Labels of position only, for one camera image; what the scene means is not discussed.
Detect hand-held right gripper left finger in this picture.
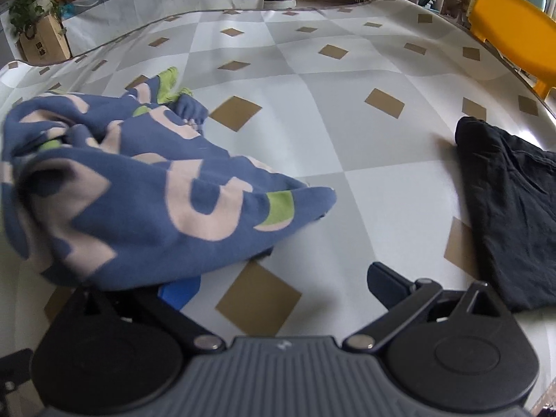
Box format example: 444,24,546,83
75,277,227,354

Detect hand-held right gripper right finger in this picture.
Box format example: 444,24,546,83
342,262,501,353

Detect blue lettered pants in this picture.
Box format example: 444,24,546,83
0,67,338,293

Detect black garment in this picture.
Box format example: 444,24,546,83
455,116,556,313

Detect grey white checked tablecloth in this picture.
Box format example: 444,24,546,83
0,0,556,344

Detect brown cardboard box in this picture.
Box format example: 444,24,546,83
17,13,72,62

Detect yellow plastic chair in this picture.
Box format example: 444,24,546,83
468,0,556,98

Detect leafy potted plant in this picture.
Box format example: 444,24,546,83
9,0,67,39

